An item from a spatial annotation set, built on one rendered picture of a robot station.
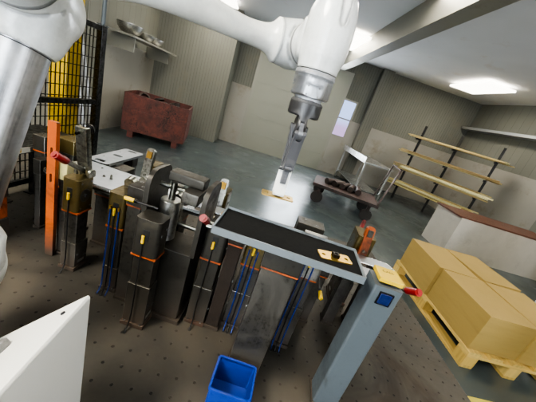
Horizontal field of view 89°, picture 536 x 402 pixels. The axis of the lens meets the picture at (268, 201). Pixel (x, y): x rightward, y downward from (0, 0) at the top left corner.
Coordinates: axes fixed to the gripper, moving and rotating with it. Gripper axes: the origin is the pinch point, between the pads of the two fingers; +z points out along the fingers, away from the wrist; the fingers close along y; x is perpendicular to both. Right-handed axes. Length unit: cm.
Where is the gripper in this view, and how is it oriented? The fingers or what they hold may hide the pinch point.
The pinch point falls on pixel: (281, 181)
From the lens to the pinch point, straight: 69.4
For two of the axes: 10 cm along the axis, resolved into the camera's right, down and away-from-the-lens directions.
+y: -0.1, 3.5, -9.4
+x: 9.6, 2.6, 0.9
